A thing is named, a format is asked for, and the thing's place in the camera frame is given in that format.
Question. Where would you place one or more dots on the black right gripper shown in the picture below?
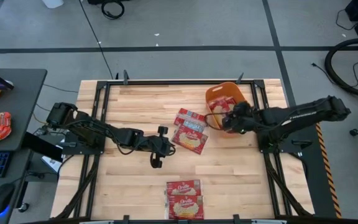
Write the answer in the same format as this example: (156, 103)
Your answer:
(238, 119)

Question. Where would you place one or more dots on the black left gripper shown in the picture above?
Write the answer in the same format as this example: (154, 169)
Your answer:
(157, 144)

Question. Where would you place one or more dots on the red Orville popcorn bag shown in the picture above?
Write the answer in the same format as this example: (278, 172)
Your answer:
(183, 188)
(185, 207)
(217, 107)
(231, 101)
(191, 115)
(190, 140)

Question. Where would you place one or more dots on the orange plastic basket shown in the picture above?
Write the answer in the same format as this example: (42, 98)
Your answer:
(225, 88)

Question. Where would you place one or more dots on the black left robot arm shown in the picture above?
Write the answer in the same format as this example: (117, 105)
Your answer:
(85, 126)

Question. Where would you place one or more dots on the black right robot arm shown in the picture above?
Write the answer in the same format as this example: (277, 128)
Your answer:
(300, 115)

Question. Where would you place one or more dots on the black plate with hazard stripe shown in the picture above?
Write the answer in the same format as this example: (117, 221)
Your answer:
(317, 174)

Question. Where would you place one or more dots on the black side desk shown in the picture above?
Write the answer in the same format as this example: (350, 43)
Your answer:
(23, 102)

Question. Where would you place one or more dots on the black computer mouse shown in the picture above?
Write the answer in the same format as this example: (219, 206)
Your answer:
(2, 197)

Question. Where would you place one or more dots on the white floor object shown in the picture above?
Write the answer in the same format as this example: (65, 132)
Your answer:
(53, 3)

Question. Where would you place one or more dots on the black metal rig frame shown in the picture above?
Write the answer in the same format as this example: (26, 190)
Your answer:
(179, 82)

